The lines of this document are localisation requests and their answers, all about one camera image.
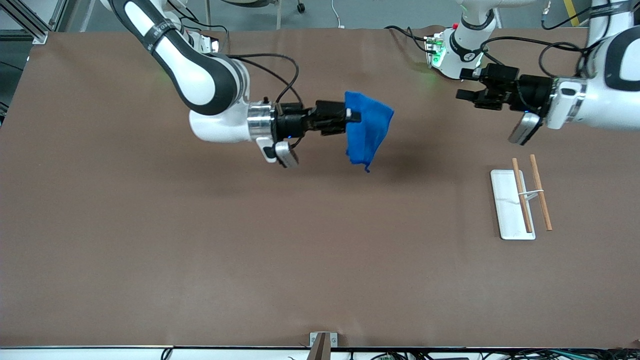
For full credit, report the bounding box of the blue microfiber towel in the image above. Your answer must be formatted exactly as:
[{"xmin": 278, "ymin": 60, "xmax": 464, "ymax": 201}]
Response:
[{"xmin": 344, "ymin": 91, "xmax": 395, "ymax": 173}]

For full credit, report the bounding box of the white towel rack base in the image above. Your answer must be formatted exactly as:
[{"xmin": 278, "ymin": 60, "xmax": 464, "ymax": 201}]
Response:
[{"xmin": 490, "ymin": 169, "xmax": 536, "ymax": 241}]

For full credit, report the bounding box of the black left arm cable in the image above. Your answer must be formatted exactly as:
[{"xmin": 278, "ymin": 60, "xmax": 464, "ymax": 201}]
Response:
[{"xmin": 480, "ymin": 37, "xmax": 591, "ymax": 81}]

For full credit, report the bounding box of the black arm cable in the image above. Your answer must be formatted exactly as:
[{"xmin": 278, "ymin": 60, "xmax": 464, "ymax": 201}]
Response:
[
  {"xmin": 480, "ymin": 37, "xmax": 591, "ymax": 81},
  {"xmin": 220, "ymin": 52, "xmax": 303, "ymax": 108}
]

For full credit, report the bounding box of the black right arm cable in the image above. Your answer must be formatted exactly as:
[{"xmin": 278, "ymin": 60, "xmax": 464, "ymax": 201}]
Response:
[{"xmin": 220, "ymin": 52, "xmax": 303, "ymax": 108}]

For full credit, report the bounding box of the white cable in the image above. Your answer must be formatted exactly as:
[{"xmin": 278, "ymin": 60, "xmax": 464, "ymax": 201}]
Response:
[{"xmin": 331, "ymin": 0, "xmax": 347, "ymax": 30}]

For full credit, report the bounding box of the black left base cable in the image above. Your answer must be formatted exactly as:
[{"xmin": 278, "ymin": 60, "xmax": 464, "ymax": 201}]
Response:
[{"xmin": 384, "ymin": 25, "xmax": 436, "ymax": 53}]

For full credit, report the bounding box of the black base cable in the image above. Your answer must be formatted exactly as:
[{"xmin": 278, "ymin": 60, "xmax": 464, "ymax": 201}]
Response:
[
  {"xmin": 384, "ymin": 25, "xmax": 436, "ymax": 53},
  {"xmin": 167, "ymin": 0, "xmax": 231, "ymax": 56}
]

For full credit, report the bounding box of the metal chair frame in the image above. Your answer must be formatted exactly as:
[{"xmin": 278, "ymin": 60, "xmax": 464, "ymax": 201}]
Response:
[{"xmin": 205, "ymin": 0, "xmax": 283, "ymax": 31}]

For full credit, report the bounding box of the black right base cable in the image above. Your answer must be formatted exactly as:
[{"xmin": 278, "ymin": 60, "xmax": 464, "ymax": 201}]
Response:
[{"xmin": 167, "ymin": 0, "xmax": 231, "ymax": 56}]

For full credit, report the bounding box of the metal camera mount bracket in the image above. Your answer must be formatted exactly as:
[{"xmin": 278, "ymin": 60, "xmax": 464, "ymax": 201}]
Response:
[{"xmin": 309, "ymin": 332, "xmax": 339, "ymax": 360}]

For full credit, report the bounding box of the aluminium frame profile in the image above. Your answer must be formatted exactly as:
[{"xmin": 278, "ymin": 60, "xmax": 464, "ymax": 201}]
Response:
[{"xmin": 0, "ymin": 0, "xmax": 68, "ymax": 45}]

